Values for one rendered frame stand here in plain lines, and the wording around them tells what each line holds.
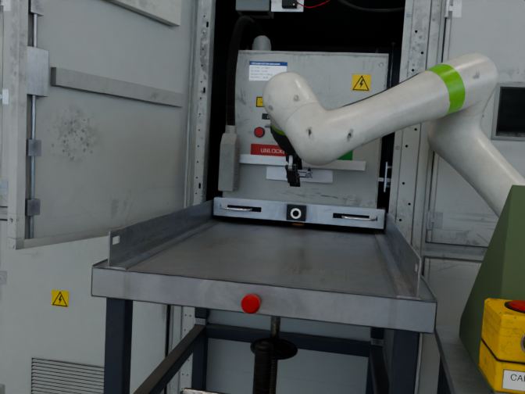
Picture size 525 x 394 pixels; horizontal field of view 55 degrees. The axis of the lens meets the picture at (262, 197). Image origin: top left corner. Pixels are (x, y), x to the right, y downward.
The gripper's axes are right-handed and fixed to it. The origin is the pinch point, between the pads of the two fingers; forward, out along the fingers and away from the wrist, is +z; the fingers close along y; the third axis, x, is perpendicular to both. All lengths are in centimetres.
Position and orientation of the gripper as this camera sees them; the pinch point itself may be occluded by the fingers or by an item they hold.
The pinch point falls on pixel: (295, 171)
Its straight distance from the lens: 142.0
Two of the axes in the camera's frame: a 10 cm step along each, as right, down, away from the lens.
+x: 9.9, 0.7, -1.6
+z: 1.1, 4.3, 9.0
